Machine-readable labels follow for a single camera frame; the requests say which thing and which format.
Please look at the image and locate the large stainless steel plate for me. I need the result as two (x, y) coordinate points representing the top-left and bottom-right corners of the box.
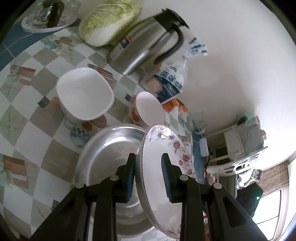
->
(72, 124), (154, 238)

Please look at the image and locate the floral rimmed round plate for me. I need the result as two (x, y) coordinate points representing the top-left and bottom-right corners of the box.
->
(135, 124), (197, 240)

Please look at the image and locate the strawberry pattern red-rimmed bowl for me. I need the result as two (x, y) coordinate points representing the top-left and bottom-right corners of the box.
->
(127, 91), (165, 130)

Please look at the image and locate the white tray with glasses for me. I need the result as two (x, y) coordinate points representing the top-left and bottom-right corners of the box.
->
(21, 1), (81, 33)

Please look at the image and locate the white plastic shelf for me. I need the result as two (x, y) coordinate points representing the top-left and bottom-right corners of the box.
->
(206, 122), (267, 177)

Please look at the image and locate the stainless steel thermos jug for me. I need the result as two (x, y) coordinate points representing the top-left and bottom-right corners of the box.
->
(107, 8), (190, 75)

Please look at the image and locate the orange snack packet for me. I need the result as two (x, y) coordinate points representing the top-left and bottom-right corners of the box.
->
(177, 99), (188, 113)
(163, 99), (179, 113)

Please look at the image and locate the napa cabbage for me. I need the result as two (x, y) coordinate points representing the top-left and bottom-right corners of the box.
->
(78, 0), (143, 47)

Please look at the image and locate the toast bread bag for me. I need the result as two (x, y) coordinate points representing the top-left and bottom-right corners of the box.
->
(140, 38), (207, 104)

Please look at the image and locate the white square bowl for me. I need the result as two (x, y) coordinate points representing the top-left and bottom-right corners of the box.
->
(56, 67), (114, 123)

